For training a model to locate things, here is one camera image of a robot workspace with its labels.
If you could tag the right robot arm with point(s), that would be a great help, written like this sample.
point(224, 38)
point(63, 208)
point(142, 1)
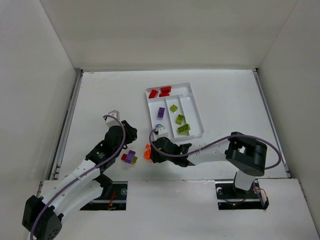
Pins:
point(245, 152)

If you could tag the lime lego under purple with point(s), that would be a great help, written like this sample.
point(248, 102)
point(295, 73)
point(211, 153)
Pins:
point(179, 120)

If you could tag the white divided sorting tray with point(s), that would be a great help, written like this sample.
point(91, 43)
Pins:
point(182, 96)

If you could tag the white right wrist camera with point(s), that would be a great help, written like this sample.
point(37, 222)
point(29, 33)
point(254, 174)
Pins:
point(160, 132)

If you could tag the red flower lego brick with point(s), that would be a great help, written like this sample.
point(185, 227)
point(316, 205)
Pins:
point(153, 94)

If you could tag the lime green small lego brick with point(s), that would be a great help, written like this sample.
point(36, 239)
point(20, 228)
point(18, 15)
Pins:
point(134, 160)

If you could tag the purple long lego brick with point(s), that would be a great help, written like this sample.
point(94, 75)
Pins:
point(131, 154)

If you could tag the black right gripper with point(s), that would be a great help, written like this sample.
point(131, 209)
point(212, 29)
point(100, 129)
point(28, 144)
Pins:
point(155, 152)

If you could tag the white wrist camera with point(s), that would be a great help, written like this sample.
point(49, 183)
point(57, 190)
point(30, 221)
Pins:
point(112, 118)
point(160, 132)

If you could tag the small red lego brick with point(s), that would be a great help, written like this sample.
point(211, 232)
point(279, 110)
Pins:
point(124, 156)

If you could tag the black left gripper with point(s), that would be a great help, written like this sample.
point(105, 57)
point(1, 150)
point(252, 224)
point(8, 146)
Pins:
point(130, 131)

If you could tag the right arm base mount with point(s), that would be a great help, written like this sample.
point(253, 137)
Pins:
point(231, 198)

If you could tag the red curved lego brick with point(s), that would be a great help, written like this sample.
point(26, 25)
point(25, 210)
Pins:
point(166, 94)

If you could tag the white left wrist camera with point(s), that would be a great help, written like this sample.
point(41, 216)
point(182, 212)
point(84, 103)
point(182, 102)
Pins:
point(112, 118)

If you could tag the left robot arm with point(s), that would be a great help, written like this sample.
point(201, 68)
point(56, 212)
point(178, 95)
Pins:
point(43, 216)

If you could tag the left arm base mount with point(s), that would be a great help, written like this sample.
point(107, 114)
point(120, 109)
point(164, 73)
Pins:
point(113, 196)

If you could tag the red square lego brick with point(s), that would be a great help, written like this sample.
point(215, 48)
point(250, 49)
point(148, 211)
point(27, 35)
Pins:
point(166, 89)

